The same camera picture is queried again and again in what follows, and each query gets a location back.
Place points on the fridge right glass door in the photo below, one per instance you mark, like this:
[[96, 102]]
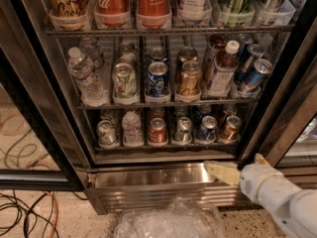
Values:
[[288, 146]]

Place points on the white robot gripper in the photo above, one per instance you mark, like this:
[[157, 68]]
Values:
[[255, 179]]

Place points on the green striped can top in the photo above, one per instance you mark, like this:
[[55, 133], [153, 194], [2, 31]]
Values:
[[234, 13]]

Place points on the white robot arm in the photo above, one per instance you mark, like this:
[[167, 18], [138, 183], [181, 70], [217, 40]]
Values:
[[292, 208]]

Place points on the white green can shelf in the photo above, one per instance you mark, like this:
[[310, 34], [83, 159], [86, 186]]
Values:
[[124, 80], [106, 134]]

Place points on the blue tall can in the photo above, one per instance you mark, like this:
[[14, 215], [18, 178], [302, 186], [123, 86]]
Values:
[[250, 55], [256, 75]]

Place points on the water bottle middle shelf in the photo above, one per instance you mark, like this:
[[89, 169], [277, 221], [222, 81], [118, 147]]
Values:
[[82, 69]]

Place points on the water bottle bottom shelf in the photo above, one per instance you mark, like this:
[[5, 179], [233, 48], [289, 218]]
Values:
[[132, 129]]

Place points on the red coca cola can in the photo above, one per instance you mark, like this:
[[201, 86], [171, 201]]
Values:
[[153, 12], [113, 13]]

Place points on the white green can middle shelf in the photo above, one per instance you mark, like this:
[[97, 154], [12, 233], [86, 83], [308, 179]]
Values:
[[124, 80]]

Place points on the fridge glass door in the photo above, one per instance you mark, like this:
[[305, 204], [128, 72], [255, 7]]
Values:
[[35, 76], [288, 146]]

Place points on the red can bottom shelf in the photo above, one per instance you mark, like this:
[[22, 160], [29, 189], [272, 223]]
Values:
[[157, 131]]

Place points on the blue tall can rear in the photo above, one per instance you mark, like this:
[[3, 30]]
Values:
[[250, 55]]

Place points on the fridge left glass door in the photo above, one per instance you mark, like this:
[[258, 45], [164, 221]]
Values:
[[35, 76]]

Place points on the white green can bottom shelf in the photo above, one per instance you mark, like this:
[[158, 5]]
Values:
[[106, 134]]

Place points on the stainless fridge base grille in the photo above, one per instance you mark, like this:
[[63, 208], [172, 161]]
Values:
[[145, 187]]

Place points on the orange soda can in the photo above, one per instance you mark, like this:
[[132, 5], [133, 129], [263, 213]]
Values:
[[226, 110], [230, 129]]

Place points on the blue tall can front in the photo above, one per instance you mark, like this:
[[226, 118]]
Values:
[[256, 75]]

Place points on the clear plastic bag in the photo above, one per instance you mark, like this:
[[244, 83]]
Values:
[[180, 219]]

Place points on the blue can bottom shelf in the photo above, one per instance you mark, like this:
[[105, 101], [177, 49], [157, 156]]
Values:
[[207, 129]]

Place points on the blue can shelf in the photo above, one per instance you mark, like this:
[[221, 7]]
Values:
[[207, 129], [157, 79]]

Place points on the gold can middle shelf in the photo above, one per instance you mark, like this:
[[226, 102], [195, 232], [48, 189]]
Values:
[[189, 79]]

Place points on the green silver can bottom shelf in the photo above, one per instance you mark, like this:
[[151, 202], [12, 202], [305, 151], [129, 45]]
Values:
[[182, 132]]

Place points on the orange soda can front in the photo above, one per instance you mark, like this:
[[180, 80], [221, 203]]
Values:
[[230, 129]]

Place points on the orange soda can rear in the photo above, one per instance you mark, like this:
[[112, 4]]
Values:
[[226, 110]]

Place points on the blue can middle shelf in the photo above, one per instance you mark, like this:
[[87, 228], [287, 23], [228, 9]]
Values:
[[157, 79]]

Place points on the gold lacroix can top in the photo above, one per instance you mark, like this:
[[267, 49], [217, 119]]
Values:
[[66, 0]]

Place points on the white labelled bottle top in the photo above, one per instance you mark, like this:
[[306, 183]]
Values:
[[192, 10]]

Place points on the red coca cola can left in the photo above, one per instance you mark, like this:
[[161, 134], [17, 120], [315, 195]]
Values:
[[113, 13]]

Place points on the red coca cola can right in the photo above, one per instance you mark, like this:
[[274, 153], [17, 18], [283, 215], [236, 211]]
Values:
[[153, 12]]

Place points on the tea bottle white cap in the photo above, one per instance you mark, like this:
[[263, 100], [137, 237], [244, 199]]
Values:
[[222, 69]]

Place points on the water bottle shelf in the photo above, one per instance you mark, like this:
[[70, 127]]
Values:
[[82, 69], [132, 129]]

